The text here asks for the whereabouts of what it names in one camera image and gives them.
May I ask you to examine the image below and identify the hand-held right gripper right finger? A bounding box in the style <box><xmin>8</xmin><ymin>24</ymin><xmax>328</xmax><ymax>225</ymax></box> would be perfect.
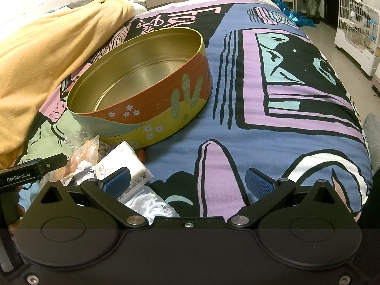
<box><xmin>227</xmin><ymin>168</ymin><xmax>339</xmax><ymax>229</ymax></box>

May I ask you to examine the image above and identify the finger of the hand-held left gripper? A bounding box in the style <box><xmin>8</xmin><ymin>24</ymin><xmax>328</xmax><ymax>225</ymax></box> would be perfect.
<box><xmin>18</xmin><ymin>153</ymin><xmax>67</xmax><ymax>179</ymax></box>

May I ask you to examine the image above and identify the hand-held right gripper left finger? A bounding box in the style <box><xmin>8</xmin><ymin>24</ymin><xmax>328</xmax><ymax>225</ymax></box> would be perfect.
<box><xmin>38</xmin><ymin>168</ymin><xmax>147</xmax><ymax>229</ymax></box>

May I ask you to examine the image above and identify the white pink tissue pack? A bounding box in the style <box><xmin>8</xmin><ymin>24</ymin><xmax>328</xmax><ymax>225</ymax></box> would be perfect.
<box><xmin>96</xmin><ymin>141</ymin><xmax>152</xmax><ymax>185</ymax></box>

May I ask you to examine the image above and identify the clear bag with orange contents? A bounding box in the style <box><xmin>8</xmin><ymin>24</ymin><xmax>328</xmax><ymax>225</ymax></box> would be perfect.
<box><xmin>64</xmin><ymin>132</ymin><xmax>101</xmax><ymax>185</ymax></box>

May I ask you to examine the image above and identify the clear bag with white contents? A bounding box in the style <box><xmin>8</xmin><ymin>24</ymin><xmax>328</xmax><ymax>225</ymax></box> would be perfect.
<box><xmin>125</xmin><ymin>185</ymin><xmax>180</xmax><ymax>224</ymax></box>

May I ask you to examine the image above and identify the round painted tin container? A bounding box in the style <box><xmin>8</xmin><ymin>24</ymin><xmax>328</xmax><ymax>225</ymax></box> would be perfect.
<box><xmin>66</xmin><ymin>27</ymin><xmax>213</xmax><ymax>150</ymax></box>

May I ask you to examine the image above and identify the person's left hand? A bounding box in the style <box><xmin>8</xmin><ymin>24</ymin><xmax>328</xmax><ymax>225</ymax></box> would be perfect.
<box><xmin>6</xmin><ymin>184</ymin><xmax>27</xmax><ymax>239</ymax></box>

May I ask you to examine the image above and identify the printed blanket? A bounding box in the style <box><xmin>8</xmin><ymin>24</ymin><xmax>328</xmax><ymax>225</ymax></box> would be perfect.
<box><xmin>27</xmin><ymin>0</ymin><xmax>373</xmax><ymax>217</ymax></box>

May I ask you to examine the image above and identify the yellow fleece blanket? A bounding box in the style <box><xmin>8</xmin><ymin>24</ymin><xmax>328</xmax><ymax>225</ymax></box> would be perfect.
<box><xmin>0</xmin><ymin>0</ymin><xmax>135</xmax><ymax>170</ymax></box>

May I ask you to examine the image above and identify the blue plastic bag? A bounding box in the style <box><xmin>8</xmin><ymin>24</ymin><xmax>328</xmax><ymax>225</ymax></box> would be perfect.
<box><xmin>273</xmin><ymin>0</ymin><xmax>317</xmax><ymax>29</ymax></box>

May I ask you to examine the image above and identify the white wire pet cage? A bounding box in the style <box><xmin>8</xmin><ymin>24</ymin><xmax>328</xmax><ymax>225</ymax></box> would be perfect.
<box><xmin>335</xmin><ymin>0</ymin><xmax>380</xmax><ymax>76</ymax></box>

